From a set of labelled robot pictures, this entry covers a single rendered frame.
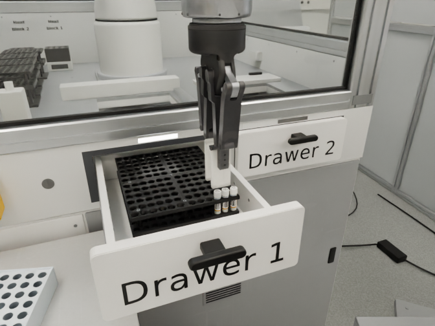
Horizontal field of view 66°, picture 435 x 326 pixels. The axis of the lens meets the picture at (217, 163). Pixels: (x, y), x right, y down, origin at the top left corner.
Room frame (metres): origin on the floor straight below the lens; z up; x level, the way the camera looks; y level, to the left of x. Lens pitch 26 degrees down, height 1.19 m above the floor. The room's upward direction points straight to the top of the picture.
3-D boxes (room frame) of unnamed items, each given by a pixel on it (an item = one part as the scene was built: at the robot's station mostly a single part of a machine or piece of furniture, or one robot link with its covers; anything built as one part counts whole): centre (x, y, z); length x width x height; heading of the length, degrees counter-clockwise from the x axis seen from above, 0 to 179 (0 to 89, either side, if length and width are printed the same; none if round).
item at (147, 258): (0.36, 0.01, 0.87); 0.29 x 0.02 x 0.11; 111
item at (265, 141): (0.74, -0.18, 0.87); 0.29 x 0.02 x 0.11; 111
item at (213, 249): (0.33, 0.00, 0.91); 0.07 x 0.04 x 0.01; 111
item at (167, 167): (0.54, 0.09, 0.87); 0.22 x 0.18 x 0.06; 21
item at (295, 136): (0.71, -0.19, 0.91); 0.07 x 0.04 x 0.01; 111
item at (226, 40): (0.47, 0.00, 1.12); 0.08 x 0.07 x 0.09; 21
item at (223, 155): (0.44, -0.01, 0.99); 0.03 x 0.01 x 0.05; 21
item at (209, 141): (0.48, 0.00, 0.96); 0.03 x 0.01 x 0.07; 111
